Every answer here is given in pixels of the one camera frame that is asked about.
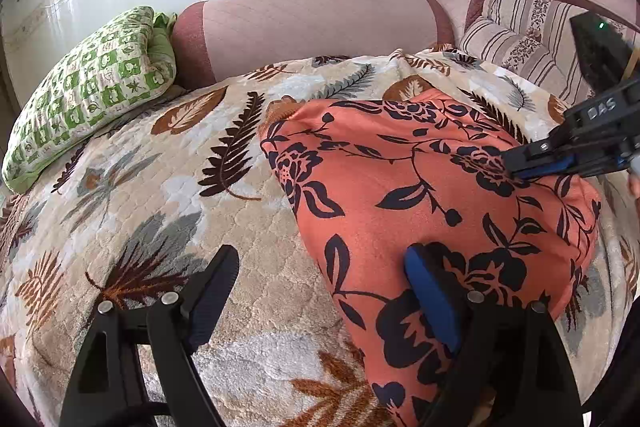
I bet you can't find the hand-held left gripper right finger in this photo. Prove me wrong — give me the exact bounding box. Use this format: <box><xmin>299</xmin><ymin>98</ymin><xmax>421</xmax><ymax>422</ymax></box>
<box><xmin>404</xmin><ymin>243</ymin><xmax>586</xmax><ymax>427</ymax></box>

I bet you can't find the striped beige pillow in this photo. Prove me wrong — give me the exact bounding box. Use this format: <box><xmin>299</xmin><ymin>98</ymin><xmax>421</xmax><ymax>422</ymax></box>
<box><xmin>457</xmin><ymin>0</ymin><xmax>640</xmax><ymax>105</ymax></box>

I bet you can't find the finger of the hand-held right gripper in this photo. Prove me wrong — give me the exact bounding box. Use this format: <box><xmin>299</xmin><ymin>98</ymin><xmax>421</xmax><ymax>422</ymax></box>
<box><xmin>501</xmin><ymin>138</ymin><xmax>576</xmax><ymax>180</ymax></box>

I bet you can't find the leaf print blanket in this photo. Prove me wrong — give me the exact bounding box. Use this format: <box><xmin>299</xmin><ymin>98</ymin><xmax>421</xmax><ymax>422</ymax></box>
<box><xmin>0</xmin><ymin>44</ymin><xmax>640</xmax><ymax>427</ymax></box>

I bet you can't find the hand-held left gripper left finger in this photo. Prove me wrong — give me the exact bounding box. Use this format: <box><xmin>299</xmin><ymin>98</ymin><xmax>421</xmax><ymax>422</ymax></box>
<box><xmin>60</xmin><ymin>244</ymin><xmax>241</xmax><ymax>427</ymax></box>

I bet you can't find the pink padded headboard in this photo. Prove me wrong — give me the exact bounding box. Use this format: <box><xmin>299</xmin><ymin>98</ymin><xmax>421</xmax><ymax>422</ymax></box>
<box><xmin>170</xmin><ymin>0</ymin><xmax>456</xmax><ymax>88</ymax></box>

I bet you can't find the green checkered pillow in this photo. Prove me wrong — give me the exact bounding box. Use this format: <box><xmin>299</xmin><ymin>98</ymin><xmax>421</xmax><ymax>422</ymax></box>
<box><xmin>1</xmin><ymin>6</ymin><xmax>177</xmax><ymax>194</ymax></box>

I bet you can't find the orange floral garment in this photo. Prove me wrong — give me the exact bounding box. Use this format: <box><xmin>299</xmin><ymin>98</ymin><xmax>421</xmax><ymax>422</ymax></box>
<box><xmin>259</xmin><ymin>88</ymin><xmax>603</xmax><ymax>427</ymax></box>

